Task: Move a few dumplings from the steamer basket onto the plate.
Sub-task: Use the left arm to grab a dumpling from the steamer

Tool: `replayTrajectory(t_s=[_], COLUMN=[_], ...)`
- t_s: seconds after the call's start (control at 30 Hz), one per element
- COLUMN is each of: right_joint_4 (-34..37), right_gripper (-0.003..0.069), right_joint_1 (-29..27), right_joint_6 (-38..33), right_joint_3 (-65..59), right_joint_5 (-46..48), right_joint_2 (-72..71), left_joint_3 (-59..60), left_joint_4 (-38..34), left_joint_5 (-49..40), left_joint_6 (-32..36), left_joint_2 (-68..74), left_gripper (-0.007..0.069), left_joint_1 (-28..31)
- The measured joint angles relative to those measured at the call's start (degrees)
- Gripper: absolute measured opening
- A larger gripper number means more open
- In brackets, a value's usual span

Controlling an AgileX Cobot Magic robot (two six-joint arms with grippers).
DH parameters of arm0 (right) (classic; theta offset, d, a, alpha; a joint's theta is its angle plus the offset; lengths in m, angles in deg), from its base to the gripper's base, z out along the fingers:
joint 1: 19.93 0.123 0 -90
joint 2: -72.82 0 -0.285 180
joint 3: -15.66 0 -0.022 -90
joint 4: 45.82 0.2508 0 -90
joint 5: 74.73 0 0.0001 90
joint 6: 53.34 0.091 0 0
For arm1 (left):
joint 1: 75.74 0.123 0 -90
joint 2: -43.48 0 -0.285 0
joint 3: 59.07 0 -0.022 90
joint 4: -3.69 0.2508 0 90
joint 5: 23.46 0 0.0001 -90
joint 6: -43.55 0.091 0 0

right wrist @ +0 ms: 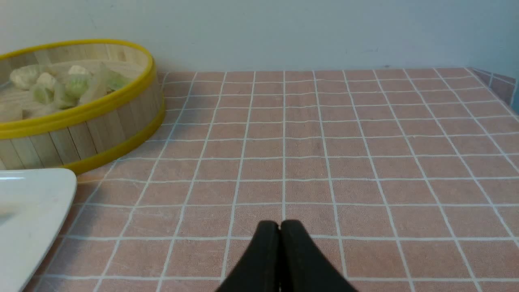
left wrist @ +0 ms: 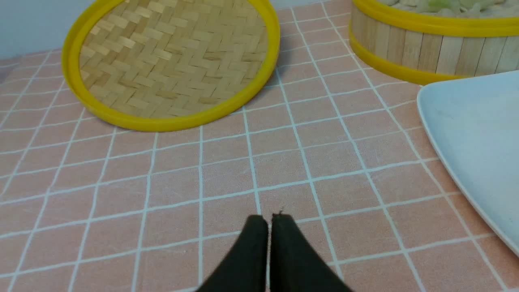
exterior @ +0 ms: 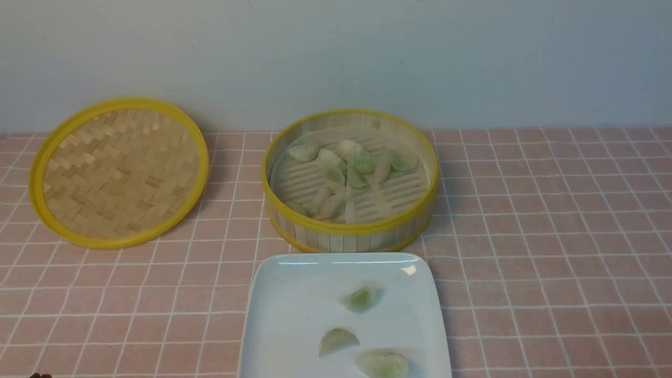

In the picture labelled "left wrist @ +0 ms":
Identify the white square plate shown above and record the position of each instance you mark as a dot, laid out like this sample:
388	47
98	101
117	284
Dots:
473	125

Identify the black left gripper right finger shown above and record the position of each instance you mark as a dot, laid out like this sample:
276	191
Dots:
294	265

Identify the yellow rimmed bamboo steamer lid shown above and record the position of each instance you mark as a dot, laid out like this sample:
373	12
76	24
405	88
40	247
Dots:
170	65

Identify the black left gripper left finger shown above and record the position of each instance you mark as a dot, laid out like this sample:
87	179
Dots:
243	269

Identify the yellow rimmed bamboo steamer basket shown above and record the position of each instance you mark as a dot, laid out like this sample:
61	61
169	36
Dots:
424	49

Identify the pink checkered tablecloth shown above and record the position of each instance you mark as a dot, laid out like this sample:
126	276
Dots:
88	207

